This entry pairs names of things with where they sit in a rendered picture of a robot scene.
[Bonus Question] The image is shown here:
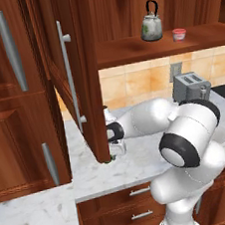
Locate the long grey door handle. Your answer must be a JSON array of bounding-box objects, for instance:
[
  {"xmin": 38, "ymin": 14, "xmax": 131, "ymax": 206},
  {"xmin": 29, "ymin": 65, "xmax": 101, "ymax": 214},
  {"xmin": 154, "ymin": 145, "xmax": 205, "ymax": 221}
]
[{"xmin": 55, "ymin": 18, "xmax": 89, "ymax": 135}]

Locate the green avocado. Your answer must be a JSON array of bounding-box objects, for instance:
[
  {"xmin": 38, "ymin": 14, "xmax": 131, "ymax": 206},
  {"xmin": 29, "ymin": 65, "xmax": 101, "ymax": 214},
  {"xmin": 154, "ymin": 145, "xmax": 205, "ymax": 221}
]
[{"xmin": 104, "ymin": 154, "xmax": 117, "ymax": 164}]

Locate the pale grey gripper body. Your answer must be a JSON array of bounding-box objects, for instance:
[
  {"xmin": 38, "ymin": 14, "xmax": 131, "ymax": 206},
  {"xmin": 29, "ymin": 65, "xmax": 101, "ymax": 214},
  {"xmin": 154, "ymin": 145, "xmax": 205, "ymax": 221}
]
[{"xmin": 109, "ymin": 139, "xmax": 129, "ymax": 158}]

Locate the grey wall socket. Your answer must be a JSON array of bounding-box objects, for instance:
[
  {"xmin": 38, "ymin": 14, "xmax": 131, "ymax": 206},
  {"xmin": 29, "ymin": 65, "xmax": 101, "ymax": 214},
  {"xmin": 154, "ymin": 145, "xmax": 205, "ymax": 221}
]
[{"xmin": 166, "ymin": 61, "xmax": 186, "ymax": 84}]

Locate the silver cupboard door handle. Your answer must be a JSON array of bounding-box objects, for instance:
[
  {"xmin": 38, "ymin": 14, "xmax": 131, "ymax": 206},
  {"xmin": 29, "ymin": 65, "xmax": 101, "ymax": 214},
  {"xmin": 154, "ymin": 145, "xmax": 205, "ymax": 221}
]
[{"xmin": 192, "ymin": 195, "xmax": 205, "ymax": 216}]

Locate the short grey curved handle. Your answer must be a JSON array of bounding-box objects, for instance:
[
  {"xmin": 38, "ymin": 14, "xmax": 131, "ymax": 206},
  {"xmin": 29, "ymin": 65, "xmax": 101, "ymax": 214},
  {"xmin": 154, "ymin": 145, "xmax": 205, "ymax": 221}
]
[{"xmin": 40, "ymin": 140, "xmax": 62, "ymax": 188}]

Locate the open wooden cabinet door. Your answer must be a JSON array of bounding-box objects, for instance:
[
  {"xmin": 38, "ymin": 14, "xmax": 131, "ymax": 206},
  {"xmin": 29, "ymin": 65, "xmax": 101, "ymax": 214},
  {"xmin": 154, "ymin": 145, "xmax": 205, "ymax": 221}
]
[{"xmin": 24, "ymin": 0, "xmax": 112, "ymax": 171}]

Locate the grey kettle with black handle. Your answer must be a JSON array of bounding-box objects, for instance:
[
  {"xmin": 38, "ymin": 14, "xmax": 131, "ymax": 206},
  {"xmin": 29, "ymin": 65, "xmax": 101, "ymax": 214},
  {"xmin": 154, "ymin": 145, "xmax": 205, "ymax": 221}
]
[{"xmin": 135, "ymin": 0, "xmax": 165, "ymax": 45}]

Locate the wooden panelled cupboard door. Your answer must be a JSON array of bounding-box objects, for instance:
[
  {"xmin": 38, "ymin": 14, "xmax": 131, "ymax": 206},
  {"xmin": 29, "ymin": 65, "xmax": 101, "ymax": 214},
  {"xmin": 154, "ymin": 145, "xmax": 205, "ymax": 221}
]
[{"xmin": 0, "ymin": 89, "xmax": 75, "ymax": 204}]

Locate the silver toaster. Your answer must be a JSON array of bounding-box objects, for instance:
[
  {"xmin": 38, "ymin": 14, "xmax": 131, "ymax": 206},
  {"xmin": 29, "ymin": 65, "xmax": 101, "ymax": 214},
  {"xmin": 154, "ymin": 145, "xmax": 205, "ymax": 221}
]
[{"xmin": 169, "ymin": 69, "xmax": 214, "ymax": 107}]

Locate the open wooden wall cabinet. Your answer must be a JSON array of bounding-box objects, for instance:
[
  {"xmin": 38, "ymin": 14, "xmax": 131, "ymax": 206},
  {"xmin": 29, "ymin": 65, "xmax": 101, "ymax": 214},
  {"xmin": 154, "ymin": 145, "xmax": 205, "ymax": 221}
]
[{"xmin": 88, "ymin": 0, "xmax": 225, "ymax": 71}]

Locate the grey curved cupboard handle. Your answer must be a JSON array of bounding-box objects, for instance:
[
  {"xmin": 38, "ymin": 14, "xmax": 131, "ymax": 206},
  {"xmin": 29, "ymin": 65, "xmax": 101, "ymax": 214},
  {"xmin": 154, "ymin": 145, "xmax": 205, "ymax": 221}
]
[{"xmin": 0, "ymin": 7, "xmax": 31, "ymax": 96}]

